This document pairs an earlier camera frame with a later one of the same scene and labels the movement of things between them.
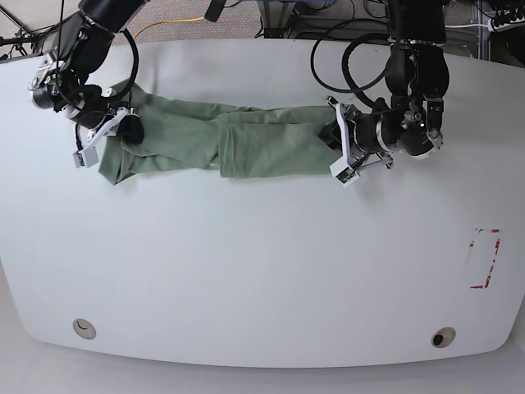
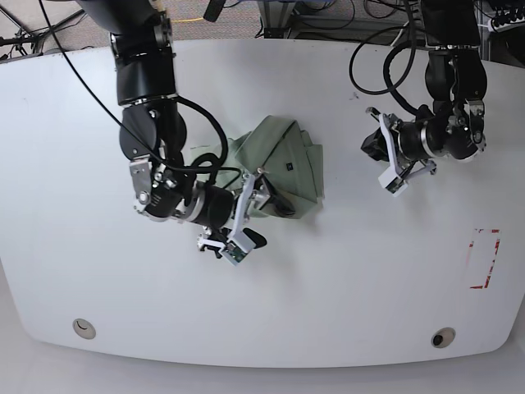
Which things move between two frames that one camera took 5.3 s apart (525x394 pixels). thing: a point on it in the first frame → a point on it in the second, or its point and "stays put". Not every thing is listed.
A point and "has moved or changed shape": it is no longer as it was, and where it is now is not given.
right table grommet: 443,337 stays put
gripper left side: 130,131 → 253,193
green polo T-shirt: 244,143 has moved or changed shape
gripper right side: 343,135 → 409,144
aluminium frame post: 276,17 stays put
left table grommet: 84,328 stays put
